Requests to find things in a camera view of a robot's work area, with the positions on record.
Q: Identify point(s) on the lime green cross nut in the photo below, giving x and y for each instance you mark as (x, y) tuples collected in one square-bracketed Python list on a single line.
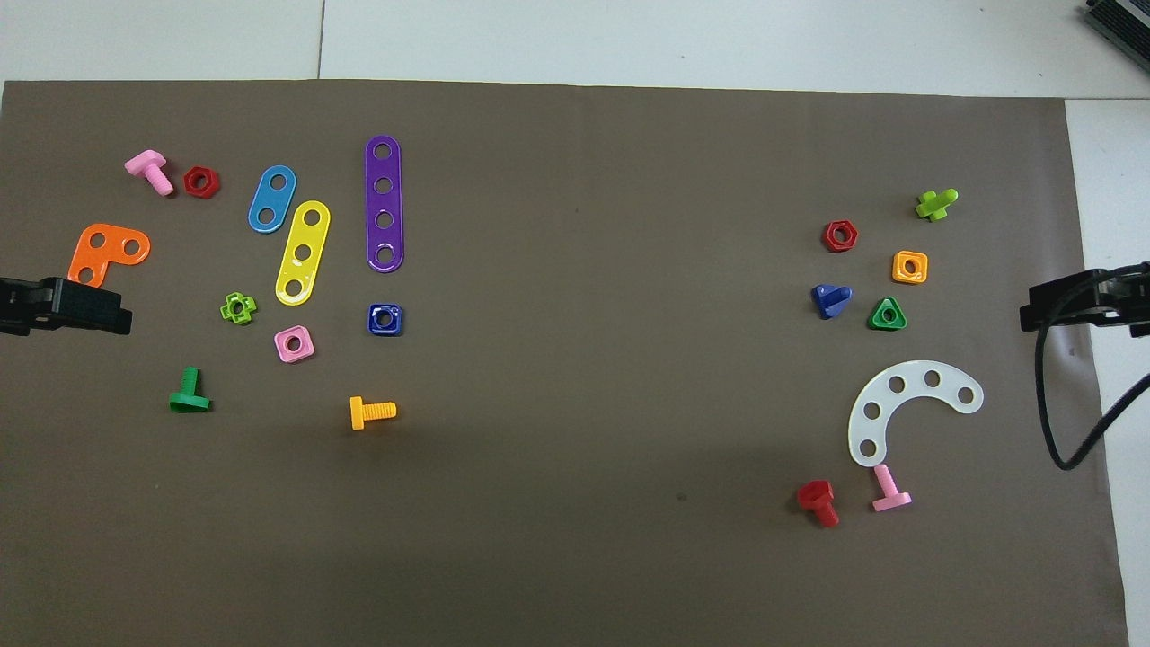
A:
[(251, 307)]

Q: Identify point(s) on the blue two-hole plastic plate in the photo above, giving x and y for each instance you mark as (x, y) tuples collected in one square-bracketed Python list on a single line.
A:
[(271, 199)]

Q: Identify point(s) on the white curved five-hole plate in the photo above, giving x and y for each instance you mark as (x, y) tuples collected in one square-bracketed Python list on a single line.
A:
[(882, 397)]

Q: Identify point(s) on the orange angled three-hole plate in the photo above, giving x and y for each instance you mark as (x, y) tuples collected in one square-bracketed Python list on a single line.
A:
[(112, 243)]

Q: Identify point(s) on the yellow three-hole plastic plate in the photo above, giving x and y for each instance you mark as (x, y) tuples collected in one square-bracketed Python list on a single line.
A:
[(308, 234)]

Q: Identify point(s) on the orange square plastic nut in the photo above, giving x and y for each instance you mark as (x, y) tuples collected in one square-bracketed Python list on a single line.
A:
[(898, 268)]

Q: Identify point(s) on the lime green cross-head bolt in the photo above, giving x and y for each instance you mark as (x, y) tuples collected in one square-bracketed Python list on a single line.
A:
[(934, 207)]

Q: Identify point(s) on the blue square plastic nut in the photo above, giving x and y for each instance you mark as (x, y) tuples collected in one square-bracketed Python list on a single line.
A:
[(374, 322)]

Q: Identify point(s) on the blue plastic bolt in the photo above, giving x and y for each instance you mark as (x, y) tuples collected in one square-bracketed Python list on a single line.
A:
[(825, 296)]

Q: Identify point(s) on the pink plastic bolt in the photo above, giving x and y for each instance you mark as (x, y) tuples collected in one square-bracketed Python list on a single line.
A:
[(160, 180), (885, 481)]

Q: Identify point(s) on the red plastic bolt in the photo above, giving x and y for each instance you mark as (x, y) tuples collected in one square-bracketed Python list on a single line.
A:
[(816, 496)]

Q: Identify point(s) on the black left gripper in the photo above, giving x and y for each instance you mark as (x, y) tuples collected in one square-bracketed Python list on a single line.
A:
[(18, 305)]

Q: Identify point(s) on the green triangular plastic nut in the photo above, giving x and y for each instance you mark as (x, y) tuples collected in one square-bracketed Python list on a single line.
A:
[(876, 322)]

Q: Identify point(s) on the red hexagonal plastic nut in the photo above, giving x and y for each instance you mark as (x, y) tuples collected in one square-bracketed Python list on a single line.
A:
[(189, 182), (827, 236)]

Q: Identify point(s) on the pink square plastic nut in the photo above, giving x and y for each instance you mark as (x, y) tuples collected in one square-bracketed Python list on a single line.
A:
[(282, 346)]

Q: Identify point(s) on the black ribbed device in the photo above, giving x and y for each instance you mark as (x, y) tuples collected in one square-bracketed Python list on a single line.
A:
[(1127, 18)]

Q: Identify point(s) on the purple four-hole plastic plate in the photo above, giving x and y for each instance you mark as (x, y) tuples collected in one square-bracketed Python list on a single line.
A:
[(384, 202)]

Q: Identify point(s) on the orange plastic bolt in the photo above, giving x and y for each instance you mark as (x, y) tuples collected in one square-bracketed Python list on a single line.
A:
[(377, 412)]

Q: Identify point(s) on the brown table mat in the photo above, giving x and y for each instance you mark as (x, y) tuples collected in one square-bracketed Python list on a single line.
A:
[(575, 539)]

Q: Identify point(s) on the dark green plastic bolt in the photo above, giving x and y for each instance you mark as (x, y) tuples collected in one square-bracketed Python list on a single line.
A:
[(189, 382)]

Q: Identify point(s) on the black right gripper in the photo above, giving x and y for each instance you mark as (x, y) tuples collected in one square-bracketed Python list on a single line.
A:
[(1139, 301)]

